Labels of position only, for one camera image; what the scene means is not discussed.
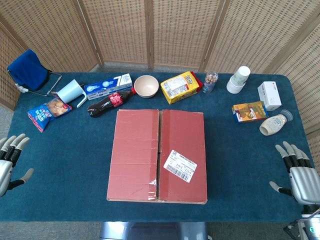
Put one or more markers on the blue table cover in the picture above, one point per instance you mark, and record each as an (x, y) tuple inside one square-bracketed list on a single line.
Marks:
[(75, 150)]

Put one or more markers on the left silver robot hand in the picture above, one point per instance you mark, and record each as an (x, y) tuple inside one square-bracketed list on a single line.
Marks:
[(6, 172)]

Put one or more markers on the yellow snack package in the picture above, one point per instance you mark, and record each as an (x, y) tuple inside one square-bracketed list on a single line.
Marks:
[(180, 87)]

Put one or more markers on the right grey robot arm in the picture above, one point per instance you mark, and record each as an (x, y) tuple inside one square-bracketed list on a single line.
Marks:
[(312, 225)]

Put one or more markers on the small clear nut jar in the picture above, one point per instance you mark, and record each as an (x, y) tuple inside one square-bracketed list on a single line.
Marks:
[(210, 81)]

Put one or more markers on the blue white wrap box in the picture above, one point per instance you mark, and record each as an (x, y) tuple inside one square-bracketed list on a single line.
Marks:
[(107, 86)]

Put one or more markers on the beige squeeze sauce bottle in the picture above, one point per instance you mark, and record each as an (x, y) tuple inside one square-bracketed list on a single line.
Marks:
[(272, 123)]

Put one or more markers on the yellow blue small carton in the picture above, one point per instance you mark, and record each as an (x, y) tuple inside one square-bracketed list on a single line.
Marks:
[(250, 112)]

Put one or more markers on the red cardboard box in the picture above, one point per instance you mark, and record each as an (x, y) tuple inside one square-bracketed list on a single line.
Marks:
[(185, 135)]

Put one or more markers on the blue cookie bag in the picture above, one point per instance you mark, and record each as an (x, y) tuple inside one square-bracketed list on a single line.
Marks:
[(47, 112)]

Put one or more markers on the cola bottle red label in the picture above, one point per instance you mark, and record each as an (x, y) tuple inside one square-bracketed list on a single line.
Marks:
[(107, 103)]

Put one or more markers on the white cardboard box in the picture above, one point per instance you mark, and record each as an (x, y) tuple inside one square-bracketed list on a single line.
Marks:
[(270, 96)]

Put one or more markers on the blue towel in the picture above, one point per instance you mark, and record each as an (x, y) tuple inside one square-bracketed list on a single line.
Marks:
[(27, 70)]

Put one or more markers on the light blue plastic mug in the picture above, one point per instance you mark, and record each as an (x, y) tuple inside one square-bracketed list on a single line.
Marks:
[(70, 91)]

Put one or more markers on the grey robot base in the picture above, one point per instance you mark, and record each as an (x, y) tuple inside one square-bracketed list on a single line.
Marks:
[(150, 232)]

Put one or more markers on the stack of paper cups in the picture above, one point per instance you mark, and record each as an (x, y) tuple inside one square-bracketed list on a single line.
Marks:
[(238, 80)]

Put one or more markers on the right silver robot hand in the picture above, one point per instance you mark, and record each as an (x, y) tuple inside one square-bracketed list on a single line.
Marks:
[(305, 182)]

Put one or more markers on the woven rattan folding screen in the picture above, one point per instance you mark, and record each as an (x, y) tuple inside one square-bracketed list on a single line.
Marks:
[(120, 30)]

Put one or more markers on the pink bowl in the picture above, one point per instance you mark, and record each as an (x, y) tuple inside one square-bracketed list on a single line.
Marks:
[(146, 86)]

